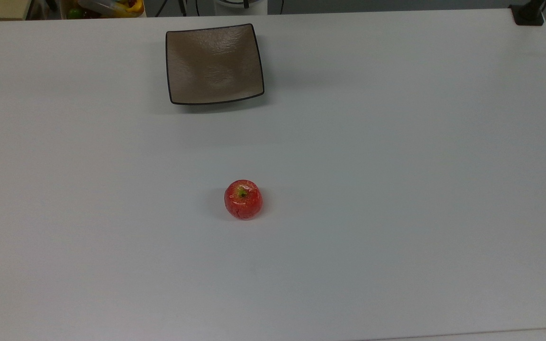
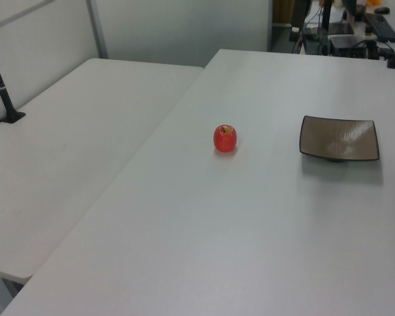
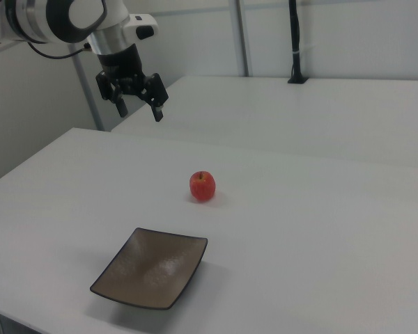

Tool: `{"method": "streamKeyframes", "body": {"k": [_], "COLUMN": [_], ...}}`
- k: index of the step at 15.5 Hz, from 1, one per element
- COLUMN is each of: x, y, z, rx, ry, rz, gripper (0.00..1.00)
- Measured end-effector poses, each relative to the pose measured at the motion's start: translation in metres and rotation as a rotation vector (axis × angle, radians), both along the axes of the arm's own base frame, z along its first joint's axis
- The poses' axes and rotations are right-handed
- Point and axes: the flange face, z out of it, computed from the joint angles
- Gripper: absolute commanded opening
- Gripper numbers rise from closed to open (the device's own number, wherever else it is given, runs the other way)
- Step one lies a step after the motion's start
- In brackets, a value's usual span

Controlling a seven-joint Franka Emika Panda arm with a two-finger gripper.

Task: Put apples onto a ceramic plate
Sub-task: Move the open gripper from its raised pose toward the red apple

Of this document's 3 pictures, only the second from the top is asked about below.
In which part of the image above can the square brown ceramic plate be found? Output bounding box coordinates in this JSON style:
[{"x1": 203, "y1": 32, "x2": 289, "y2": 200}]
[{"x1": 298, "y1": 115, "x2": 381, "y2": 163}]

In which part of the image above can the black electronics box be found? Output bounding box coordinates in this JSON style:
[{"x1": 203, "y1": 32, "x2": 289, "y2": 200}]
[{"x1": 328, "y1": 34, "x2": 370, "y2": 57}]

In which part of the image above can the black monitor stand pole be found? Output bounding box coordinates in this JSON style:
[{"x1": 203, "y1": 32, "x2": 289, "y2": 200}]
[{"x1": 319, "y1": 0, "x2": 334, "y2": 36}]

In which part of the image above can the grey partition frame post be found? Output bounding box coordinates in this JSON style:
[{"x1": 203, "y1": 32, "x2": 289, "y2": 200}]
[{"x1": 84, "y1": 0, "x2": 109, "y2": 61}]

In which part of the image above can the black keyboard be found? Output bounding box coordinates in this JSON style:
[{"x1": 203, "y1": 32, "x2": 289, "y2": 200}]
[{"x1": 364, "y1": 13, "x2": 395, "y2": 43}]

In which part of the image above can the white side table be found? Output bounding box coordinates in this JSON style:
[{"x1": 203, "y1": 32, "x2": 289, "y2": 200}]
[{"x1": 0, "y1": 58, "x2": 205, "y2": 286}]

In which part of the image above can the red apple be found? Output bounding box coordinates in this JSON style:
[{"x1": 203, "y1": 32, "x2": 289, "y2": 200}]
[{"x1": 212, "y1": 124, "x2": 238, "y2": 153}]

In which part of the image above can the black flat tablet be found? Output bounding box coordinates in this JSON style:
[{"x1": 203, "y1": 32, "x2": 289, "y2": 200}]
[{"x1": 327, "y1": 22, "x2": 356, "y2": 36}]

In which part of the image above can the black camera stand pole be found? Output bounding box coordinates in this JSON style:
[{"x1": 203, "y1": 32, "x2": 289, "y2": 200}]
[{"x1": 0, "y1": 34, "x2": 26, "y2": 124}]

